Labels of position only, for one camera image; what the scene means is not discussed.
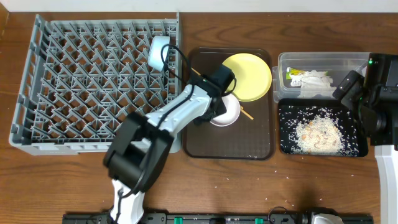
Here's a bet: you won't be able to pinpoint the yellow plate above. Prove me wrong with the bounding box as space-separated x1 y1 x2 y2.
222 53 272 102

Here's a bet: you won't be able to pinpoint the white tissue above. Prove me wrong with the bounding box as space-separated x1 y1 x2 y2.
290 70 336 98

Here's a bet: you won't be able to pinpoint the blue bowl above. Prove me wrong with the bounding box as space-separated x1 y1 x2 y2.
147 35 170 72

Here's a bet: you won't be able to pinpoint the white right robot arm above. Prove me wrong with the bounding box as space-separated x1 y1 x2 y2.
333 53 397 224

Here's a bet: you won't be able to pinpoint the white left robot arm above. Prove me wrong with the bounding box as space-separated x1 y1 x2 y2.
103 65 236 223

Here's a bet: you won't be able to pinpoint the black waste bin tray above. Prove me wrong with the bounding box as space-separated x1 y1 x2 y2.
277 98 370 157

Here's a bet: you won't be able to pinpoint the clear plastic waste container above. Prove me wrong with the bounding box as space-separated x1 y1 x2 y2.
272 52 369 103

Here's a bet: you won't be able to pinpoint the grey dishwasher rack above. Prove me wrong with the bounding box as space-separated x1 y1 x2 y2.
9 16 182 156

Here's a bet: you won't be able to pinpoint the dark brown serving tray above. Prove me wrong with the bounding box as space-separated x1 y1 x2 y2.
182 47 276 160

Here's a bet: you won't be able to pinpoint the rice and food scraps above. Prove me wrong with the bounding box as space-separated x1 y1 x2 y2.
279 105 361 156

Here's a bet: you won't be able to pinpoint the green yellow wrapper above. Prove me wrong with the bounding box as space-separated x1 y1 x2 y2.
285 67 304 80

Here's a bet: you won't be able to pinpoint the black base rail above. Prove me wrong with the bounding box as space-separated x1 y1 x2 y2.
62 211 376 224

